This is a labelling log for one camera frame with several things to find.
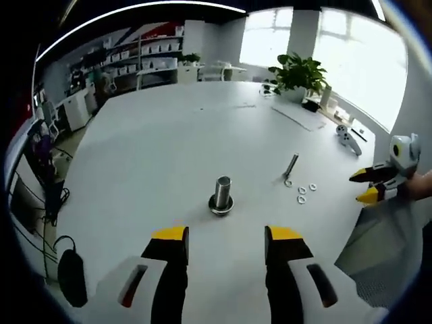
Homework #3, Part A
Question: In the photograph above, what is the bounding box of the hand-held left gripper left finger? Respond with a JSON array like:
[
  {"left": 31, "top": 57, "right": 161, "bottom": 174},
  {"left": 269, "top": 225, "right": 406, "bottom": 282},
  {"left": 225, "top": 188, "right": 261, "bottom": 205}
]
[{"left": 96, "top": 225, "right": 190, "bottom": 324}]

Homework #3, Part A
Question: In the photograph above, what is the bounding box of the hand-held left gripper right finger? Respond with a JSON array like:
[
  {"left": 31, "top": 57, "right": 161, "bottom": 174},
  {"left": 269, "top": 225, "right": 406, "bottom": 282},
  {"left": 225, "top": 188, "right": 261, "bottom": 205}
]
[{"left": 264, "top": 225, "right": 389, "bottom": 324}]

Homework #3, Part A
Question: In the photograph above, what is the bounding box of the large metal washer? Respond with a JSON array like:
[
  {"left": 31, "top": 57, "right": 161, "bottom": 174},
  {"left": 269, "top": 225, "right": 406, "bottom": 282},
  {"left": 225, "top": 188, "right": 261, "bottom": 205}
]
[
  {"left": 209, "top": 194, "right": 236, "bottom": 213},
  {"left": 209, "top": 198, "right": 236, "bottom": 215}
]

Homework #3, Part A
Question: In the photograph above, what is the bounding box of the thin threaded metal stud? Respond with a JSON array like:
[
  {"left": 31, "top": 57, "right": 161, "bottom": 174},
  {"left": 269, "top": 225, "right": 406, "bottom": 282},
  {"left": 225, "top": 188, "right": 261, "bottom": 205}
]
[{"left": 282, "top": 153, "right": 300, "bottom": 182}]

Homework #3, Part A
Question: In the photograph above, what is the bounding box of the thick threaded metal stud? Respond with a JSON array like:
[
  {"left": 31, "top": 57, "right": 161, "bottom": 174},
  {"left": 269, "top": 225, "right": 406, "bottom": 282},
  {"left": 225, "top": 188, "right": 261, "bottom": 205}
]
[{"left": 208, "top": 175, "right": 236, "bottom": 217}]

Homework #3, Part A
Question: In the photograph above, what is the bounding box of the person's right hand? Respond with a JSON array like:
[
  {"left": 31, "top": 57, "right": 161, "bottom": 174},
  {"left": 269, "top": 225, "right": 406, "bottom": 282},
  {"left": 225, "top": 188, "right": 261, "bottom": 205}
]
[{"left": 404, "top": 170, "right": 432, "bottom": 202}]

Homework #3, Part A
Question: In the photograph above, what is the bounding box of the white game controller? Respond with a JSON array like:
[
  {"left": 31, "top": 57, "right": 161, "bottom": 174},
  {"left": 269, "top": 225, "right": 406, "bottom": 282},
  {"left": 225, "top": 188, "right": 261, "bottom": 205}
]
[{"left": 335, "top": 124, "right": 362, "bottom": 157}]

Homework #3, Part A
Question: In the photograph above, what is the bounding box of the small white box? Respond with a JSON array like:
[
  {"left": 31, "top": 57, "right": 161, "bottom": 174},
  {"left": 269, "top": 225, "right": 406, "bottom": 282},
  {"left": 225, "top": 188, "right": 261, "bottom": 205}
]
[{"left": 350, "top": 119, "right": 369, "bottom": 142}]

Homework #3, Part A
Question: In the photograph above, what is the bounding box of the grey mesh office chair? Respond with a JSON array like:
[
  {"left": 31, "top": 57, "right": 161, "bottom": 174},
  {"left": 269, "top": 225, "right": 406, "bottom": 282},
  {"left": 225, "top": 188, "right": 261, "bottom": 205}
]
[{"left": 333, "top": 198, "right": 428, "bottom": 313}]

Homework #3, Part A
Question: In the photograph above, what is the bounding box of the black oval device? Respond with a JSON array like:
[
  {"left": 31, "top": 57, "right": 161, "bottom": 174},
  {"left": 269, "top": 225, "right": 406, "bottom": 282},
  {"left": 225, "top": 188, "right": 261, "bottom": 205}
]
[{"left": 56, "top": 248, "right": 89, "bottom": 308}]

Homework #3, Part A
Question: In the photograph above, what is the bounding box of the white carton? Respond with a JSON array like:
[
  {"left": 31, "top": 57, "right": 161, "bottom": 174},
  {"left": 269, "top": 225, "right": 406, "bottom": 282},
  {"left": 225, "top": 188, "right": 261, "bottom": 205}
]
[{"left": 319, "top": 84, "right": 333, "bottom": 111}]

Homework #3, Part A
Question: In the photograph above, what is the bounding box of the white paper sheet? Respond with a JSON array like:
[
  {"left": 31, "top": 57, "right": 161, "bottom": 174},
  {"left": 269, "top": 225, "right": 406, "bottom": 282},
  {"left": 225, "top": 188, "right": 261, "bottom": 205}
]
[{"left": 271, "top": 103, "right": 328, "bottom": 133}]

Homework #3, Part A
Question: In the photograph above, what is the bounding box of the large potted green plant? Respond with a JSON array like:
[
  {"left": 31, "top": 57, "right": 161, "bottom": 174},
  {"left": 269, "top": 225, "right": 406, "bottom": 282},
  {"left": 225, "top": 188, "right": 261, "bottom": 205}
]
[{"left": 268, "top": 52, "right": 330, "bottom": 104}]

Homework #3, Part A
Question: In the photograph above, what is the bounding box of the white desk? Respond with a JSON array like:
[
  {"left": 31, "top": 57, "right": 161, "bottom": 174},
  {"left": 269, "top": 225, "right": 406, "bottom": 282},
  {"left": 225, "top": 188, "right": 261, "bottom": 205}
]
[{"left": 198, "top": 60, "right": 249, "bottom": 82}]

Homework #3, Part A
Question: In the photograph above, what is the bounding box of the white office chair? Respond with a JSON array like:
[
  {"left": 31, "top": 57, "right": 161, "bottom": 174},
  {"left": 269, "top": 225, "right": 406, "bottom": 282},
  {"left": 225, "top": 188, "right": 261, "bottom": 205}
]
[{"left": 42, "top": 99, "right": 60, "bottom": 136}]

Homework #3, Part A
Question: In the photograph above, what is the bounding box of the low white cabinet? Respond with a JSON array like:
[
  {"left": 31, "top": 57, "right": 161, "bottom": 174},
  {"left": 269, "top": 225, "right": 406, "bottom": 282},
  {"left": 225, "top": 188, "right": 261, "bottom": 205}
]
[{"left": 177, "top": 63, "right": 198, "bottom": 84}]

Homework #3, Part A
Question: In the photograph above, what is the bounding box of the shelving unit with white bins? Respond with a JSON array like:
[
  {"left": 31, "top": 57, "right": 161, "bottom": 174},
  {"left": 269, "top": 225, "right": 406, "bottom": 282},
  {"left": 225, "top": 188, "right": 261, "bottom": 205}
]
[{"left": 72, "top": 23, "right": 186, "bottom": 92}]

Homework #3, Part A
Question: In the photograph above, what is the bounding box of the small green plant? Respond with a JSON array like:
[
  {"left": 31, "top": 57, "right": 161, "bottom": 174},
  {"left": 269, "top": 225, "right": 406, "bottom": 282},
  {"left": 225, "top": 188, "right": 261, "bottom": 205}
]
[{"left": 177, "top": 53, "right": 202, "bottom": 67}]

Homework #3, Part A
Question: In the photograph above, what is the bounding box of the curved ceiling light strip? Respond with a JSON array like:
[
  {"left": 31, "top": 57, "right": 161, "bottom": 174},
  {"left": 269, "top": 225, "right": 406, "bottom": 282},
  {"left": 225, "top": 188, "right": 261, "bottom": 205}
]
[{"left": 35, "top": 0, "right": 247, "bottom": 63}]

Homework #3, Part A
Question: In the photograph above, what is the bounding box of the black cable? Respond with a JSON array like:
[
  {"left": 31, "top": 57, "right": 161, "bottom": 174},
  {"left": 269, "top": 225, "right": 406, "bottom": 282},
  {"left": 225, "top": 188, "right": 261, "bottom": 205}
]
[{"left": 42, "top": 234, "right": 78, "bottom": 281}]

